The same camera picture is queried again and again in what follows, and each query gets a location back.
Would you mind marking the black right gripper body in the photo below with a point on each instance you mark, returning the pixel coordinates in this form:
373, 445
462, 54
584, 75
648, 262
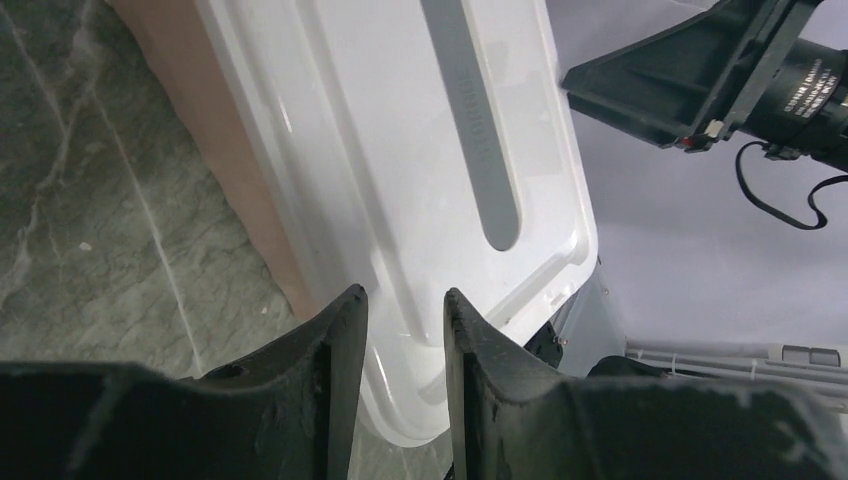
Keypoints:
803, 109

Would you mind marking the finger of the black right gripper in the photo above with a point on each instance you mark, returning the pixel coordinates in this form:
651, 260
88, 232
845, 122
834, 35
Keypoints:
694, 84

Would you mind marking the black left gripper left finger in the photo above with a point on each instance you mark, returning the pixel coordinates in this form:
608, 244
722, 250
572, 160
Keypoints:
285, 411

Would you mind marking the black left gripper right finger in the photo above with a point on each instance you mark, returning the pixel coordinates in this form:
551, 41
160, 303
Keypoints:
512, 416

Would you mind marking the white plastic lid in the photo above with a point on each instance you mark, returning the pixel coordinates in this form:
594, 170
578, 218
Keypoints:
413, 147

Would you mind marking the pink plastic bin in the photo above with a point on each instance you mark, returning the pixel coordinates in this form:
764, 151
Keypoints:
180, 53

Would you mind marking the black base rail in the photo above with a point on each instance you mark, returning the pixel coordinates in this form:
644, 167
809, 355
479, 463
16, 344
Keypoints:
575, 349

